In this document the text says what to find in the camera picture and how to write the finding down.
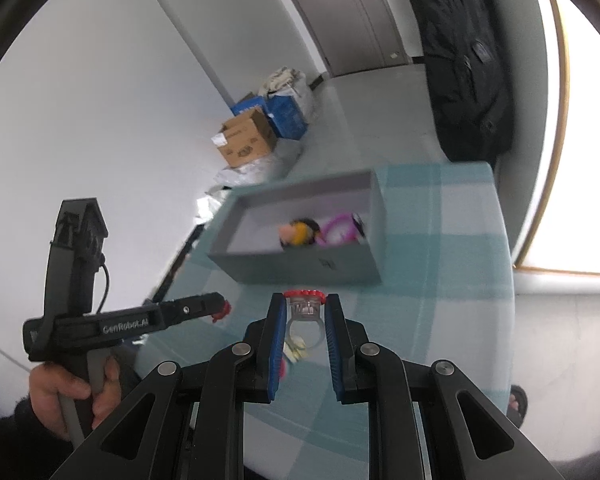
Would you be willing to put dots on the person's foot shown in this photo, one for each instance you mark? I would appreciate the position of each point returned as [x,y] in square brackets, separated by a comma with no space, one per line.
[513,402]

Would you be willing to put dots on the grey cardboard box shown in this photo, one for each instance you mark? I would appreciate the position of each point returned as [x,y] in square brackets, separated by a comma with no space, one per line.
[290,270]

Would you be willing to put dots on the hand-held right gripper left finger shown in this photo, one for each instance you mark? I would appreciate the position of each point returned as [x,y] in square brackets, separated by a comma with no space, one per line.
[277,345]

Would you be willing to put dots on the blue cardboard box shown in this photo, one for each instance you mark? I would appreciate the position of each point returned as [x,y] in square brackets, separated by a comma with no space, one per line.
[290,117]

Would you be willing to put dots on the cream cloth bag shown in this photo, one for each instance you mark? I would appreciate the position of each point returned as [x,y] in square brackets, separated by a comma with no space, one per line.
[280,77]

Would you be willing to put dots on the white plastic bag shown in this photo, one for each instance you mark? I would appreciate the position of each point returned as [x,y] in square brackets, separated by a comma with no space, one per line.
[302,92]

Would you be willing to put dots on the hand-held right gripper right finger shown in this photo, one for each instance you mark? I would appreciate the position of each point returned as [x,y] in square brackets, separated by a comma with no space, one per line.
[332,345]

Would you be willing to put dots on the window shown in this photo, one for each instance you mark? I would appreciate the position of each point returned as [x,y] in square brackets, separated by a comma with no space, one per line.
[580,160]

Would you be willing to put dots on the black backpack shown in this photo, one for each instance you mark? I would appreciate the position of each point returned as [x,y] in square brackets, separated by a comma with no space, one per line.
[465,60]

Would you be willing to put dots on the person's left hand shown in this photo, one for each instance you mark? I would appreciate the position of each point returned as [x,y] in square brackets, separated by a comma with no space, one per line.
[50,395]

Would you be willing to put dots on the brown cardboard box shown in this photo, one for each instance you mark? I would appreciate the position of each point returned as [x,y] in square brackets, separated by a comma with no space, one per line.
[245,142]

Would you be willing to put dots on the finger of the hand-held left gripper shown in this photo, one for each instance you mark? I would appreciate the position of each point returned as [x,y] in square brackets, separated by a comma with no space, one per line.
[190,310]

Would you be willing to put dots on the pink pig toy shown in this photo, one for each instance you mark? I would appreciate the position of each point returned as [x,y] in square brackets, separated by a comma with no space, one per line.
[289,232]

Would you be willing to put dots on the person's left forearm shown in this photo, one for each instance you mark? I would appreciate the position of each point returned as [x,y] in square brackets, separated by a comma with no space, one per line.
[15,445]

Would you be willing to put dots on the clear plastic sheeting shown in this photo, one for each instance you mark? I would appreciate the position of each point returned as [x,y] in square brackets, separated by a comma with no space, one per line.
[240,175]

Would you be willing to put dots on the teal checked tablecloth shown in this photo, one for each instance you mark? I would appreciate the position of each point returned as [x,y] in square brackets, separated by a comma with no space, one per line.
[430,285]

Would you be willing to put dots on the black metal frame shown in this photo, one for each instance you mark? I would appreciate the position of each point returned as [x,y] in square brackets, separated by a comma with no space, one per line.
[180,260]

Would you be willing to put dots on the grey door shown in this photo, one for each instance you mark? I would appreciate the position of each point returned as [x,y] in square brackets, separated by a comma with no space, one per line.
[360,20]

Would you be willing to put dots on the pale yellow small toy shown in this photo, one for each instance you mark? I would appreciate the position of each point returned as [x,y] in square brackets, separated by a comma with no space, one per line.
[297,350]

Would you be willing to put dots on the black sandal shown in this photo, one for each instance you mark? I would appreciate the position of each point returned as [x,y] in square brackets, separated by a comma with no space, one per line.
[523,405]

